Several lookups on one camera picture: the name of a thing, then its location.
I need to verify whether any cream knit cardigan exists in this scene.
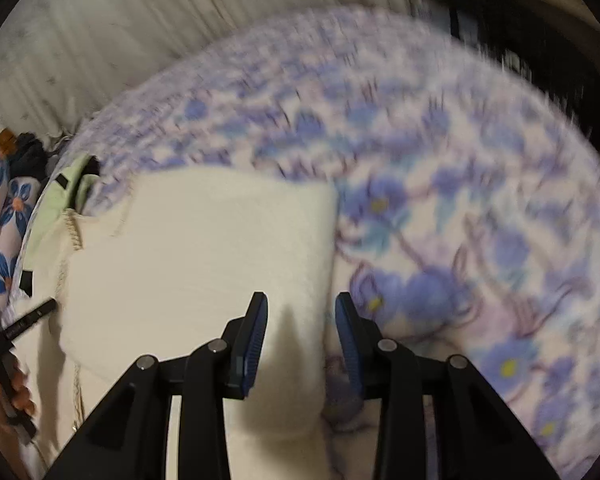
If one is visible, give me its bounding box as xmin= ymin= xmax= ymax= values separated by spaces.
xmin=16 ymin=166 xmax=337 ymax=479

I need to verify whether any pile of dark clothes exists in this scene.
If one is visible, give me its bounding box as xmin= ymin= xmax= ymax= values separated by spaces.
xmin=0 ymin=128 xmax=48 ymax=182

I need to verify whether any person's left hand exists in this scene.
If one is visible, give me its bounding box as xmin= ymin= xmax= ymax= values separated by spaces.
xmin=0 ymin=354 xmax=35 ymax=465

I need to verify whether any folded blue flower blanket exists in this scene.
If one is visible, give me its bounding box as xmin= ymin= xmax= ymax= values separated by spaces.
xmin=0 ymin=152 xmax=41 ymax=312

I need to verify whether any purple floral fleece blanket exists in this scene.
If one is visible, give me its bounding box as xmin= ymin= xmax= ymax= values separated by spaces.
xmin=65 ymin=8 xmax=600 ymax=479

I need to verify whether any green and black garment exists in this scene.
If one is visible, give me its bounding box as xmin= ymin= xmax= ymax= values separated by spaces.
xmin=22 ymin=154 xmax=100 ymax=271

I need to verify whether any grey patterned curtain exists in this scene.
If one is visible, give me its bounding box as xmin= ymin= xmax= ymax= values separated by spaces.
xmin=0 ymin=0 xmax=422 ymax=136

